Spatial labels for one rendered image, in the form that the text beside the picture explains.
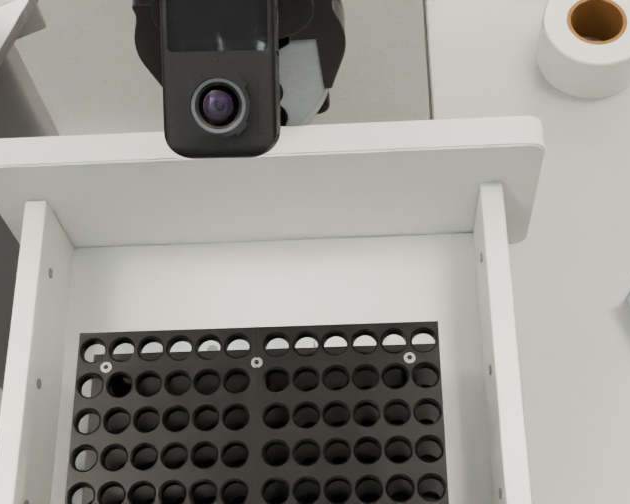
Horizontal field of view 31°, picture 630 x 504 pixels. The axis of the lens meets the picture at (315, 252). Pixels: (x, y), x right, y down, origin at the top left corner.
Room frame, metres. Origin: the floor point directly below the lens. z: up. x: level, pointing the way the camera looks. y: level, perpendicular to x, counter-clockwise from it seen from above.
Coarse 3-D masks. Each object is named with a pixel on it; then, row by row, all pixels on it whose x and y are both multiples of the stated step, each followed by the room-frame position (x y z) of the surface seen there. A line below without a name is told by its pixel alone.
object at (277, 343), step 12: (120, 348) 0.25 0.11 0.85; (132, 348) 0.24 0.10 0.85; (144, 348) 0.24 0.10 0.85; (156, 348) 0.24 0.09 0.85; (180, 348) 0.24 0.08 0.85; (204, 348) 0.24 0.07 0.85; (216, 348) 0.24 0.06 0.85; (228, 348) 0.24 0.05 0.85; (240, 348) 0.24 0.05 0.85; (276, 348) 0.23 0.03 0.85
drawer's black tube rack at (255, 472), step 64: (128, 384) 0.22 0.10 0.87; (192, 384) 0.20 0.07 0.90; (256, 384) 0.19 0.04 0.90; (320, 384) 0.19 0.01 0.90; (384, 384) 0.18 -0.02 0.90; (128, 448) 0.17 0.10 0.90; (192, 448) 0.17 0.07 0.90; (256, 448) 0.16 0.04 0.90; (320, 448) 0.16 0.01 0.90; (384, 448) 0.15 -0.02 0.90
